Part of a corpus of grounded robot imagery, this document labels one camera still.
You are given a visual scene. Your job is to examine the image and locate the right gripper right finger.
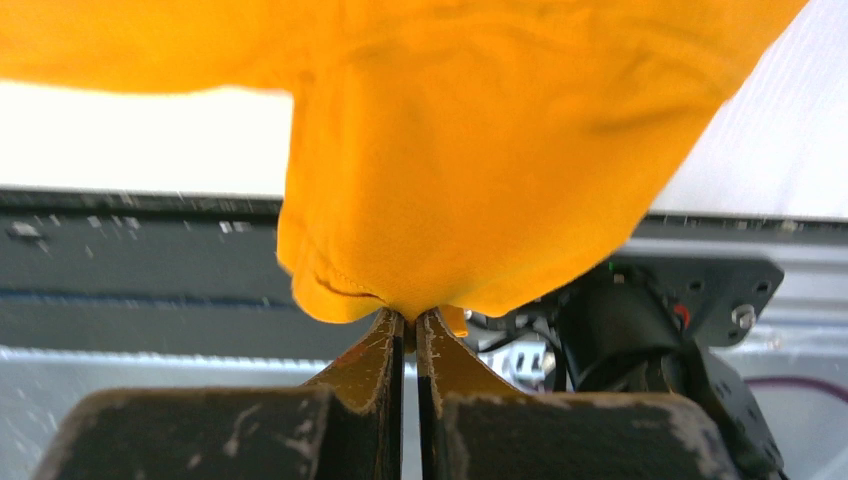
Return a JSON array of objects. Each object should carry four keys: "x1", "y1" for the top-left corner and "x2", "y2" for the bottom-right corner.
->
[{"x1": 415, "y1": 310, "x2": 740, "y2": 479}]

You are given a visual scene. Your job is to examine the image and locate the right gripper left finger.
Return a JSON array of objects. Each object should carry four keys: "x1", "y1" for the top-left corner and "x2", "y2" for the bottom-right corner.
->
[{"x1": 34, "y1": 309, "x2": 405, "y2": 479}]

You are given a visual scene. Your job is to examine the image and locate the yellow t-shirt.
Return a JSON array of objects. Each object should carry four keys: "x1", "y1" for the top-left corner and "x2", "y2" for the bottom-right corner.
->
[{"x1": 1, "y1": 1, "x2": 803, "y2": 335}]

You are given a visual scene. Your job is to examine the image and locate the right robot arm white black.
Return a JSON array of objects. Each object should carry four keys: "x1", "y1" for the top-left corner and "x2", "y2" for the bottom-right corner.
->
[{"x1": 34, "y1": 257, "x2": 785, "y2": 479}]

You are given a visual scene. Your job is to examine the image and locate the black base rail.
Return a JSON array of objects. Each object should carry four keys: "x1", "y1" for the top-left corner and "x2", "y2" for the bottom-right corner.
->
[{"x1": 1, "y1": 190, "x2": 847, "y2": 360}]

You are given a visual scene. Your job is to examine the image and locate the white slotted cable duct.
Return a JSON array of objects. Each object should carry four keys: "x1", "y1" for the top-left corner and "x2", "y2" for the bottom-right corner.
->
[{"x1": 1, "y1": 345, "x2": 331, "y2": 374}]

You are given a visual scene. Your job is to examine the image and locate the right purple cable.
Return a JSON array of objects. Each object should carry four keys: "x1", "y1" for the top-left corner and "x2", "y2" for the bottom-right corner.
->
[{"x1": 745, "y1": 375, "x2": 848, "y2": 405}]

